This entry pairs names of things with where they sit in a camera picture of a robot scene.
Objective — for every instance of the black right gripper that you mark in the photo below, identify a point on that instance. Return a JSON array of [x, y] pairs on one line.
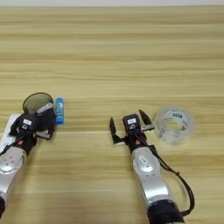
[[136, 141]]

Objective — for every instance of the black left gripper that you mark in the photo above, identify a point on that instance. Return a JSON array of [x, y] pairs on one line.
[[26, 141]]

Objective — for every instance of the grey marker pen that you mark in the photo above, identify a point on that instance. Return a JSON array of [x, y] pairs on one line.
[[44, 108]]

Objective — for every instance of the black mesh pen cup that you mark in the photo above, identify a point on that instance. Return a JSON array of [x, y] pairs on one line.
[[33, 103]]

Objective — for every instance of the white rectangular plastic device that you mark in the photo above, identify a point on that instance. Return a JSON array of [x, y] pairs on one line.
[[5, 131]]

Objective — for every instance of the blue glue stick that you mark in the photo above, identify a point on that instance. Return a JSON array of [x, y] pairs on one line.
[[59, 110]]

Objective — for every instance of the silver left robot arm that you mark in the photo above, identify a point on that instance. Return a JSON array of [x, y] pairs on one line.
[[10, 169]]

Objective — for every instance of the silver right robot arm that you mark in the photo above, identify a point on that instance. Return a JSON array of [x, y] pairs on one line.
[[151, 178]]

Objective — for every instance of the right gripper labelled black box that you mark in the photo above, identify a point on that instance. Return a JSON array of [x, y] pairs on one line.
[[131, 122]]

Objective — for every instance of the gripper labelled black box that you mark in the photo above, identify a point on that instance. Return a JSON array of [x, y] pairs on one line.
[[26, 123], [131, 122]]

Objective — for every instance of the left gripper labelled black box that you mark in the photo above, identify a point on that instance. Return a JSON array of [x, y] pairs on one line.
[[26, 123]]

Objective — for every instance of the clear adhesive tape roll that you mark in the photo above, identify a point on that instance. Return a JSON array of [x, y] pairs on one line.
[[163, 131]]

